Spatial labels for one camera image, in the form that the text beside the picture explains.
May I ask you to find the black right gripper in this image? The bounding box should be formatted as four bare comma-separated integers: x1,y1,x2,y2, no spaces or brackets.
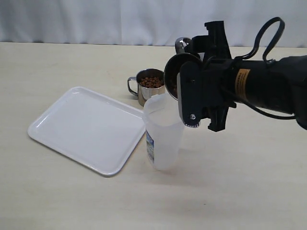
177,21,236,132

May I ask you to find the steel mug with kibble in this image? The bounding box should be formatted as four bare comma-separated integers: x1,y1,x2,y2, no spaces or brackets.
164,37,203,100
127,69,165,106

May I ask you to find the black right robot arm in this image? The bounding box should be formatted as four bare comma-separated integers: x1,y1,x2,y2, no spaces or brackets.
177,17,307,132

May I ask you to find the translucent plastic jug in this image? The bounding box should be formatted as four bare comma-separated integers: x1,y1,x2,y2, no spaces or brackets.
142,93,184,171

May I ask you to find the white backdrop curtain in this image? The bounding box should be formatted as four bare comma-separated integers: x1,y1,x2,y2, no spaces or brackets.
0,0,307,47

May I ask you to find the white plastic tray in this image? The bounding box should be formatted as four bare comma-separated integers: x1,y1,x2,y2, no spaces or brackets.
27,87,145,177

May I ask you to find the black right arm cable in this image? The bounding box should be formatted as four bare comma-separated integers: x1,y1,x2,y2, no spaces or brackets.
220,16,298,119

